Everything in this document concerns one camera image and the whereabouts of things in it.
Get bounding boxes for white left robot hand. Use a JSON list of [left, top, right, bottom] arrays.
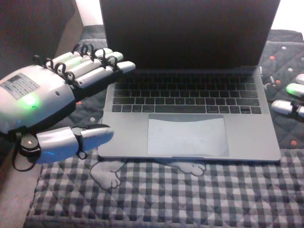
[[0, 44, 136, 165]]

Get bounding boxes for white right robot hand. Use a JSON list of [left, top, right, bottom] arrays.
[[271, 74, 304, 119]]

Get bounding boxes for white rectangular board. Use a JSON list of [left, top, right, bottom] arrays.
[[97, 0, 282, 163]]

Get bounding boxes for grey quilt with checked border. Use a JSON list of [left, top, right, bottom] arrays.
[[23, 25, 304, 228]]

